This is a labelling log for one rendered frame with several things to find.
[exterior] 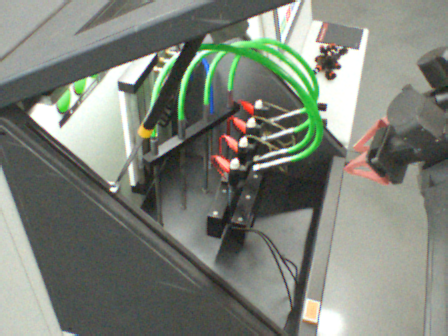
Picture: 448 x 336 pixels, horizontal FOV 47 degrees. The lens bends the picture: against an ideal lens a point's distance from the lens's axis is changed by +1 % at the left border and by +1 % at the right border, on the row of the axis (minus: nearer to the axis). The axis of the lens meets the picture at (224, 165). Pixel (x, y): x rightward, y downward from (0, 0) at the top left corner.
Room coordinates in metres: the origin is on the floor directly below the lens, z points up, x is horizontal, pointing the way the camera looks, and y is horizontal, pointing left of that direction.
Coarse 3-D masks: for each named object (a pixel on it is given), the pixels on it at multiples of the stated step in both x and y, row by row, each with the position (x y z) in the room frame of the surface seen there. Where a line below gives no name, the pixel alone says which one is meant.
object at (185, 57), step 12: (204, 36) 0.53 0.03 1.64; (192, 48) 0.53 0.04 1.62; (180, 60) 0.53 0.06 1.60; (180, 72) 0.53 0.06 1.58; (168, 84) 0.54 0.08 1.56; (168, 96) 0.54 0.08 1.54; (156, 108) 0.54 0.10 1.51; (144, 120) 0.56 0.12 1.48; (156, 120) 0.55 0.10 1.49; (144, 132) 0.55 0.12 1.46; (132, 156) 0.57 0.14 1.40; (120, 180) 0.58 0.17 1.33
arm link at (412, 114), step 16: (400, 96) 0.60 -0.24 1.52; (416, 96) 0.58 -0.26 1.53; (400, 112) 0.57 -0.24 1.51; (416, 112) 0.55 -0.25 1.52; (432, 112) 0.56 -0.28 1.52; (400, 128) 0.55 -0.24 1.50; (416, 128) 0.54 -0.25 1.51; (432, 128) 0.55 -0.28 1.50; (416, 144) 0.54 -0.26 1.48; (432, 144) 0.54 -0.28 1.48; (432, 160) 0.54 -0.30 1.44
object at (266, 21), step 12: (252, 24) 1.21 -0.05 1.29; (264, 24) 1.24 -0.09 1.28; (300, 24) 1.65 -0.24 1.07; (252, 36) 1.21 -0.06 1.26; (264, 36) 1.23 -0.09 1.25; (300, 36) 1.63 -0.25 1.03; (276, 48) 1.32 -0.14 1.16; (300, 48) 1.63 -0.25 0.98; (276, 60) 1.30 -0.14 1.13; (288, 72) 1.41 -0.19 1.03; (288, 84) 1.40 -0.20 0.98
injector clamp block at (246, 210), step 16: (272, 144) 1.10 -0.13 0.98; (256, 176) 0.96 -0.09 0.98; (224, 192) 0.90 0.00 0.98; (256, 192) 0.91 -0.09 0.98; (224, 208) 0.84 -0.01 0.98; (240, 208) 0.85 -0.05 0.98; (256, 208) 0.93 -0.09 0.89; (208, 224) 0.82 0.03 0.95; (224, 224) 0.84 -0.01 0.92; (240, 224) 0.80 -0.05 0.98; (240, 240) 0.80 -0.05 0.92
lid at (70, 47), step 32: (96, 0) 0.76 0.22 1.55; (128, 0) 0.73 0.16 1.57; (160, 0) 0.57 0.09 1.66; (192, 0) 0.50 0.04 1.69; (224, 0) 0.48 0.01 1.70; (256, 0) 0.47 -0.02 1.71; (288, 0) 0.47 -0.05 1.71; (64, 32) 0.65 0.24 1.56; (96, 32) 0.56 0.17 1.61; (128, 32) 0.51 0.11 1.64; (160, 32) 0.50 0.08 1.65; (192, 32) 0.49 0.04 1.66; (224, 32) 0.51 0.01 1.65; (0, 64) 0.65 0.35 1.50; (32, 64) 0.56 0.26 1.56; (64, 64) 0.53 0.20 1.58; (96, 64) 0.52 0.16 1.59; (0, 96) 0.56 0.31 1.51; (32, 96) 0.55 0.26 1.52
